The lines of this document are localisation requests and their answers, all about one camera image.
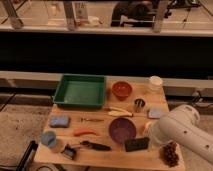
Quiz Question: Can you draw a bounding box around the black eraser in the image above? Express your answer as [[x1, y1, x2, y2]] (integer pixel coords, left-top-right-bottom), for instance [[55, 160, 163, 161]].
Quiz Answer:
[[125, 137, 150, 152]]

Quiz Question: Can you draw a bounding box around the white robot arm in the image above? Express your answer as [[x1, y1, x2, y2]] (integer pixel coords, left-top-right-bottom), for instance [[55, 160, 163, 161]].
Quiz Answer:
[[147, 105, 213, 164]]

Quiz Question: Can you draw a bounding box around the red bowl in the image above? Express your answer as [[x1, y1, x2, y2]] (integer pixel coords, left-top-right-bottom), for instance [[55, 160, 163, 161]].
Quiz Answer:
[[112, 81, 132, 101]]

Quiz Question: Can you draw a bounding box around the purple bowl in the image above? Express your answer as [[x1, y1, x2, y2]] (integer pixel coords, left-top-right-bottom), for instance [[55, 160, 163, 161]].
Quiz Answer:
[[108, 117, 137, 144]]

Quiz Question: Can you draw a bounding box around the green plastic tray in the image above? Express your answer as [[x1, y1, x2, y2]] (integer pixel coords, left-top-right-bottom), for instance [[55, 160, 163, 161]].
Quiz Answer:
[[53, 74, 106, 109]]

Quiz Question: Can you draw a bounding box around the yellow banana toy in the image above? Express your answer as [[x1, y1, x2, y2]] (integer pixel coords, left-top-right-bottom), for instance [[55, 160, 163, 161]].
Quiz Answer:
[[106, 107, 133, 117]]

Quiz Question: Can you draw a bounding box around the small metal cup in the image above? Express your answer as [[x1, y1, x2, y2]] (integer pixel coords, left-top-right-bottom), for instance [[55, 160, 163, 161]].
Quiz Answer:
[[134, 98, 145, 113]]

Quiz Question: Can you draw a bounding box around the small metal tool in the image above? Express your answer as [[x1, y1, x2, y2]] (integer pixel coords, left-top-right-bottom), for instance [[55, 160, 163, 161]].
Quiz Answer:
[[79, 118, 104, 122]]

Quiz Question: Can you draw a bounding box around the clear plastic container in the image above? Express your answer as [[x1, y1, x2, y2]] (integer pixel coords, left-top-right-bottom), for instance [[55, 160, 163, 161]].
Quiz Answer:
[[148, 76, 163, 92]]

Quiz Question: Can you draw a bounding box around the wooden board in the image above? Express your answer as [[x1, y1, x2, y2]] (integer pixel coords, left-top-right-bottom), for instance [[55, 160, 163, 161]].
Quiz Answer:
[[34, 80, 185, 171]]

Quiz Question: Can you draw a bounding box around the orange carrot toy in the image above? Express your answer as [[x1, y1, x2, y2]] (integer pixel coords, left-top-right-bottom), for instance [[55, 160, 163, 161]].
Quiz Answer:
[[73, 129, 99, 136]]

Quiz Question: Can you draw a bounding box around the light blue cloth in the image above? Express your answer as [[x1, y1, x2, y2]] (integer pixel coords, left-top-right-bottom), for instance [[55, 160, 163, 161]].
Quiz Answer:
[[148, 108, 164, 119]]

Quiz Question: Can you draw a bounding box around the orange fruit toy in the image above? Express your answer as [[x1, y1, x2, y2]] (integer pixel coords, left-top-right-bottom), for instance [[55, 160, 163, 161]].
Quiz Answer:
[[144, 121, 152, 135]]

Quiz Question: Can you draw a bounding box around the blue sponge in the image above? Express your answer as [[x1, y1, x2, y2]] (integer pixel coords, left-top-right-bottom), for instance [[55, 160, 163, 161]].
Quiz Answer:
[[49, 116, 70, 128]]

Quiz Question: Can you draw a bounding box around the person in dark clothes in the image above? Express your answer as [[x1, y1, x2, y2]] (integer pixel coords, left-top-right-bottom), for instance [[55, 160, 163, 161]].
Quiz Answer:
[[111, 0, 158, 27]]

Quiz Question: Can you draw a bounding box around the black binder clip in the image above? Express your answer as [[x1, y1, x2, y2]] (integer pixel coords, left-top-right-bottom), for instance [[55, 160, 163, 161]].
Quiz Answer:
[[61, 144, 79, 160]]

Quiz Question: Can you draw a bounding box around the blue cup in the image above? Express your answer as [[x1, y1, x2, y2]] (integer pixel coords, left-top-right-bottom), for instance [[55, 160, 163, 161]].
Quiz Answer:
[[41, 131, 56, 148]]

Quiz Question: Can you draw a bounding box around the dark grape bunch toy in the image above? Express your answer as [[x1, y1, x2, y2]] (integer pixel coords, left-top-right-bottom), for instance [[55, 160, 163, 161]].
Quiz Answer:
[[161, 142, 179, 167]]

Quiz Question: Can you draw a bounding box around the black stand leg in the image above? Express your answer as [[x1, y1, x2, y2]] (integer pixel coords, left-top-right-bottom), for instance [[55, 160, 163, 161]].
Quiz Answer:
[[15, 141, 38, 171]]

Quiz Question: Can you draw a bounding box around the black handled peeler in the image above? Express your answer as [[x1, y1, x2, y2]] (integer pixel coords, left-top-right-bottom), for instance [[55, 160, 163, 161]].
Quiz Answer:
[[80, 141, 111, 151]]

